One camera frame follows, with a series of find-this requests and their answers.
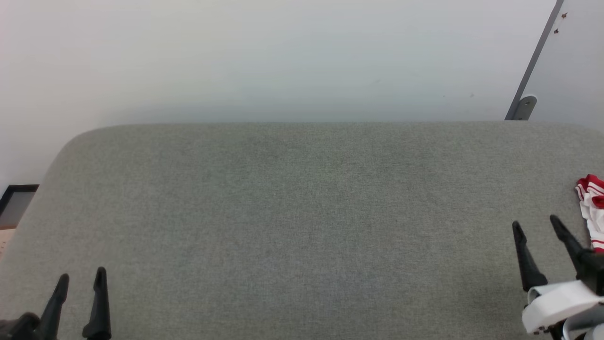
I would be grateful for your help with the grey fabric sofa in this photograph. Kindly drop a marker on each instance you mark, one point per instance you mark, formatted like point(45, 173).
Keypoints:
point(283, 226)

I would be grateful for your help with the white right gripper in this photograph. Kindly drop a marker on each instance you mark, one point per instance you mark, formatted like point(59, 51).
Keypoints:
point(561, 302)

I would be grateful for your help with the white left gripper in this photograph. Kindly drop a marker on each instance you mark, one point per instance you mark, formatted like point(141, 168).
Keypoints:
point(19, 328)

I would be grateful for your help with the grey metal door bracket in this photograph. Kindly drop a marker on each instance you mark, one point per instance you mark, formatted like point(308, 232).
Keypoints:
point(524, 108)

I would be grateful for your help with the black framed panel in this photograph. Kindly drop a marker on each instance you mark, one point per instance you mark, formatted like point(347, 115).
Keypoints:
point(14, 205)

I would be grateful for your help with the red and white jersey garment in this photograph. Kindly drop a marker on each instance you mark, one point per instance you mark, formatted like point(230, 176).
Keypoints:
point(593, 208)

